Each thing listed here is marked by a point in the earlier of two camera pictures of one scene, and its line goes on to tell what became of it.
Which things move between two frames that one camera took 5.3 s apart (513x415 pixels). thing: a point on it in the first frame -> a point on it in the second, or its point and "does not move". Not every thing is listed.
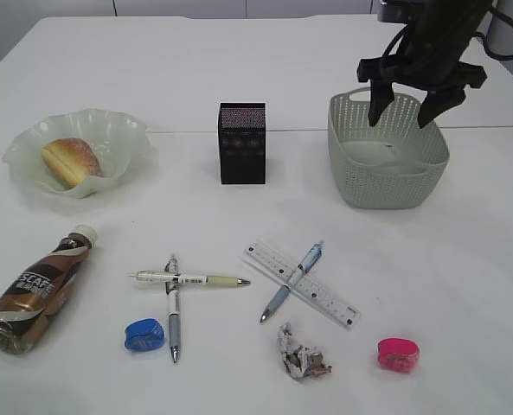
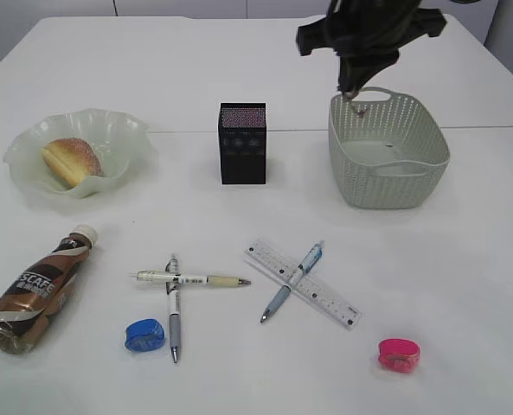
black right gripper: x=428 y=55 -> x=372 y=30
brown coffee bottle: x=19 y=318 does not move
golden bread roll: x=69 y=161 does not move
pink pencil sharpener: x=397 y=354 does not move
